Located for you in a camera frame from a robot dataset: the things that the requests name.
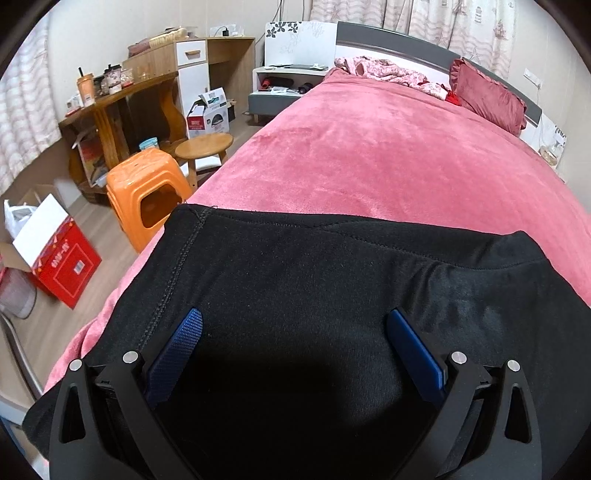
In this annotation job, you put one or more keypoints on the grey and white headboard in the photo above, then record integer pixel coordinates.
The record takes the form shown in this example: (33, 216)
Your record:
(415, 44)

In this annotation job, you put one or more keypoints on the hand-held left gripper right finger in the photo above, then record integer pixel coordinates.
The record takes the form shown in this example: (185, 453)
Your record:
(415, 355)

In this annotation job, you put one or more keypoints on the bed with pink blanket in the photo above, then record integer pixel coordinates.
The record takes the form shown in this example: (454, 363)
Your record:
(378, 157)

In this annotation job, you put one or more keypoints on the brown cardboard box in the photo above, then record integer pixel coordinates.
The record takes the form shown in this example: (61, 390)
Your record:
(14, 261)

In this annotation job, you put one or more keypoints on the white striped curtain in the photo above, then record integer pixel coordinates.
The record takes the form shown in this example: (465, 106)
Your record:
(23, 115)

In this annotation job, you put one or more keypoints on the round wooden stool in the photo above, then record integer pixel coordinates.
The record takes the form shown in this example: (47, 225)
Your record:
(203, 145)

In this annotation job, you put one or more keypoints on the orange plastic stool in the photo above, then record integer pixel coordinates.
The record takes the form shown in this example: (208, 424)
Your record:
(143, 184)

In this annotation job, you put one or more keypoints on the white wall socket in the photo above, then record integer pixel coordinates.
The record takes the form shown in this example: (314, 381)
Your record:
(533, 77)

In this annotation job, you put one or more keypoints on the red cardboard box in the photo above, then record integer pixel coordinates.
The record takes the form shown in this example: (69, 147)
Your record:
(60, 263)

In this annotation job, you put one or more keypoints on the orange drink cup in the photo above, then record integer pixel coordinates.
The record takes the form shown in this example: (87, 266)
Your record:
(86, 90)

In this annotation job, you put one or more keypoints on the red ruffled pillow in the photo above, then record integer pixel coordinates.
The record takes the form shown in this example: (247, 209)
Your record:
(489, 94)

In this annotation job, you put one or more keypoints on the grey plastic basket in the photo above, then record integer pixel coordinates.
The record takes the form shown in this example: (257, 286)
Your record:
(16, 295)

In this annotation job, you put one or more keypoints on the white plastic bag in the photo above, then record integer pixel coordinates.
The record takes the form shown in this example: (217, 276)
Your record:
(18, 217)

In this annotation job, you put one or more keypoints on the pink floral cloth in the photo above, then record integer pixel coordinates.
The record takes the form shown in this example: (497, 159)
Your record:
(388, 71)

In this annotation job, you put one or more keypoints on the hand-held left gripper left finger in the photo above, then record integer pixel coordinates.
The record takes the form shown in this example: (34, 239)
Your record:
(178, 350)

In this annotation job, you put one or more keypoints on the patterned paper cup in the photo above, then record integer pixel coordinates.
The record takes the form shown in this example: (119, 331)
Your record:
(113, 78)

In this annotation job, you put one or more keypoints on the red cloth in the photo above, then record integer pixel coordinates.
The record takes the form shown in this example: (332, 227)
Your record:
(453, 98)

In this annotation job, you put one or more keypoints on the white drawer cabinet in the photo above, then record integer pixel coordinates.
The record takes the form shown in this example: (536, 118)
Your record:
(194, 83)

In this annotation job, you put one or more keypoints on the blue lidded container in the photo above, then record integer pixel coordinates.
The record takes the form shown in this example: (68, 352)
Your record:
(149, 144)

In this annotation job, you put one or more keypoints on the wooden desk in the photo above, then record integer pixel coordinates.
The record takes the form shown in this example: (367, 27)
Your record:
(134, 97)

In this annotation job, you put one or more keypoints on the white nightstand with floral panel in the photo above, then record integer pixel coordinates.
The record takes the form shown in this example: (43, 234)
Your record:
(286, 69)
(551, 138)

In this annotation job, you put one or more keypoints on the black charger plug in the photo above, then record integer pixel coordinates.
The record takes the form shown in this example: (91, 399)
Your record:
(225, 31)

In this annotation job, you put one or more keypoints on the patterned window curtain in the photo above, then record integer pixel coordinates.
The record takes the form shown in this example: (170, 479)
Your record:
(415, 23)

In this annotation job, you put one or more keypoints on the white appliance box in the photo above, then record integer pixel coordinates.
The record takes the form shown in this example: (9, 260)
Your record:
(210, 115)

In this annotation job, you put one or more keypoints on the black embroidered pants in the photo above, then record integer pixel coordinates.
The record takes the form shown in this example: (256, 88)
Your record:
(314, 286)

